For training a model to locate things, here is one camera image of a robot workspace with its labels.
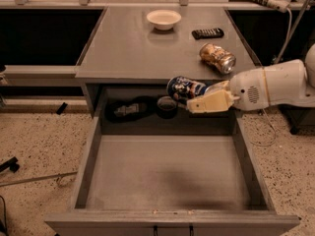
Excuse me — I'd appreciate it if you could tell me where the gold crushed soda can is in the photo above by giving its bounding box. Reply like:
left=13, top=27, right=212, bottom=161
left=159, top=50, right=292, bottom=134
left=199, top=43, right=236, bottom=75

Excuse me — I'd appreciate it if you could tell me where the grey cabinet with counter top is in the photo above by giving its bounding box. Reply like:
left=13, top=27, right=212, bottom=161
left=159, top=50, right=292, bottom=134
left=76, top=5, right=255, bottom=113

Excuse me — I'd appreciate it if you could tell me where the white power cable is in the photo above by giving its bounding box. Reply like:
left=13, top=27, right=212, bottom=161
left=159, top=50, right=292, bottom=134
left=249, top=7, right=293, bottom=148

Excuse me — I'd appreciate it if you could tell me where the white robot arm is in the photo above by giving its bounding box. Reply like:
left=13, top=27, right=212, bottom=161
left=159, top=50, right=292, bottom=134
left=187, top=44, right=315, bottom=114

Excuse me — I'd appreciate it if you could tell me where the open grey top drawer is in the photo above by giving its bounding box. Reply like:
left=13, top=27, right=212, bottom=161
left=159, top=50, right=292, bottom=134
left=43, top=86, right=301, bottom=236

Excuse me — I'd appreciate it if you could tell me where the white bowl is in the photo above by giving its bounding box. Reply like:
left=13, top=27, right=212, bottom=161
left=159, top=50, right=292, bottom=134
left=147, top=10, right=181, bottom=30

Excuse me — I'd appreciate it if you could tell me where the blue pepsi can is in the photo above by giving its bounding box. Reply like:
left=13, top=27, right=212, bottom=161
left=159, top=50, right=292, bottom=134
left=166, top=76, right=208, bottom=104

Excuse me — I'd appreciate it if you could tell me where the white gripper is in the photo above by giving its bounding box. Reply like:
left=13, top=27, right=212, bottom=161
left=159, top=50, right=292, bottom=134
left=187, top=68, right=268, bottom=114

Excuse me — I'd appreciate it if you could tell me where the black remote control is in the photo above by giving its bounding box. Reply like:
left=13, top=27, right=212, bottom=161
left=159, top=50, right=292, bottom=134
left=192, top=28, right=224, bottom=39

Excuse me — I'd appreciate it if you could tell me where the small black block on floor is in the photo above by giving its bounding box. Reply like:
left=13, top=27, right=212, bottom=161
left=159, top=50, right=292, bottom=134
left=56, top=102, right=68, bottom=115

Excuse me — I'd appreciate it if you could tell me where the black cable bundle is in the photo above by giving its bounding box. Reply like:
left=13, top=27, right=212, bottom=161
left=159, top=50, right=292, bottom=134
left=103, top=95, right=158, bottom=124

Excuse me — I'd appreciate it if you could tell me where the black bracket on floor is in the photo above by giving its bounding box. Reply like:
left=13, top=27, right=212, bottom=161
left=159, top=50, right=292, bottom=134
left=0, top=157, right=20, bottom=172

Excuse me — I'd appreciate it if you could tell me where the black tape roll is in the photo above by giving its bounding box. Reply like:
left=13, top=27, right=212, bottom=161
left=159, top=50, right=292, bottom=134
left=157, top=96, right=177, bottom=119

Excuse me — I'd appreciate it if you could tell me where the thin metal rod on floor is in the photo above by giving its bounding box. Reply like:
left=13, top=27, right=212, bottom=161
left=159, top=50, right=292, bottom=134
left=0, top=172, right=77, bottom=188

